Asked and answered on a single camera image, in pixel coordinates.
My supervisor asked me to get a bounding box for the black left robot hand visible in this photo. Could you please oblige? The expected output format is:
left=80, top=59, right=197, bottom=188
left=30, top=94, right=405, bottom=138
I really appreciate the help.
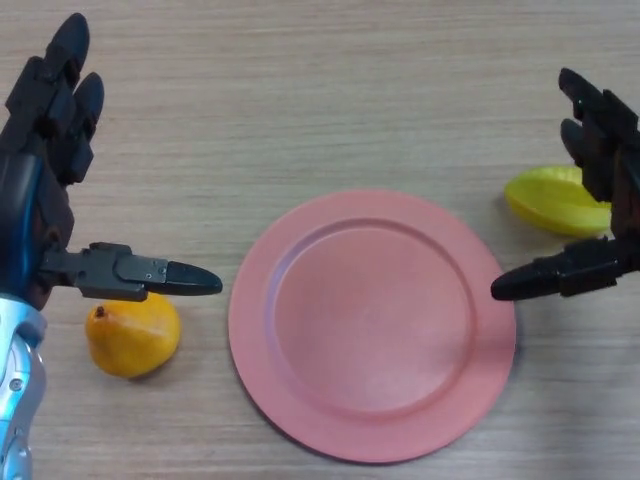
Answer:
left=0, top=12, right=224, bottom=309

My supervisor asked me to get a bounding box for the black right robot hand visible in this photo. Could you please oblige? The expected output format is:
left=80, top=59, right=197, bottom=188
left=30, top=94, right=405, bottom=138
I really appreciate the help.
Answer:
left=490, top=67, right=640, bottom=302

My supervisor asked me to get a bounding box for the yellow starfruit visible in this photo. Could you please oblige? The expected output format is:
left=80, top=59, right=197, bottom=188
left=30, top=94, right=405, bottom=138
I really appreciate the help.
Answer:
left=503, top=164, right=614, bottom=237

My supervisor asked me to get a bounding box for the pink round plate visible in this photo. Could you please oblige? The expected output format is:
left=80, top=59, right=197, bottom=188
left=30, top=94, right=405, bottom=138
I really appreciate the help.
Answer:
left=228, top=188, right=517, bottom=464

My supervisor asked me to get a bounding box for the orange pear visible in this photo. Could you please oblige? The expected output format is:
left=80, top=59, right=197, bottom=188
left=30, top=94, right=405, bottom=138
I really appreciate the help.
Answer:
left=84, top=292, right=181, bottom=380

